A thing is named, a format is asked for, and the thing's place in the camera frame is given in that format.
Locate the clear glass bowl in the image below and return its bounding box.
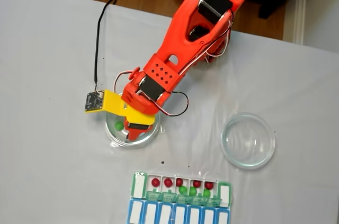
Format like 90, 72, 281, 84
220, 112, 275, 169
104, 90, 162, 147

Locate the white table cloth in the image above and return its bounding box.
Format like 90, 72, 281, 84
0, 0, 339, 224

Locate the weekly pill organizer box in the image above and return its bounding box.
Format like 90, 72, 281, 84
126, 171, 233, 224

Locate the white gripper servo wire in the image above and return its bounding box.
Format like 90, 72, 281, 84
114, 71, 133, 93

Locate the white door trim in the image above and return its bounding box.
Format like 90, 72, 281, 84
291, 0, 308, 46

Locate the black camera cable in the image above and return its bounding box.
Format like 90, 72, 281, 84
94, 0, 118, 94

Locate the camera board on yellow mount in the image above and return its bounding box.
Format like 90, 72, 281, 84
84, 89, 128, 115

